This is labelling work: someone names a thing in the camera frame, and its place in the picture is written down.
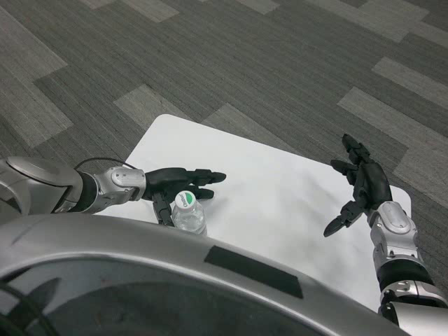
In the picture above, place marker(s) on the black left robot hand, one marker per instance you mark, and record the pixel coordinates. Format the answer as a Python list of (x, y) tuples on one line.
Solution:
[(168, 176)]

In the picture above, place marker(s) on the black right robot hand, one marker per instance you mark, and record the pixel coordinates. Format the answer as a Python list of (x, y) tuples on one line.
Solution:
[(374, 182)]

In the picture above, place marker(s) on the clear water bottle green-white cap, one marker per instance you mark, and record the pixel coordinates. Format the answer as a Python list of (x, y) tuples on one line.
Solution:
[(189, 218)]

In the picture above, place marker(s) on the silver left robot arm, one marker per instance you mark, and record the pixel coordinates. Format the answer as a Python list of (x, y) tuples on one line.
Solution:
[(119, 178)]

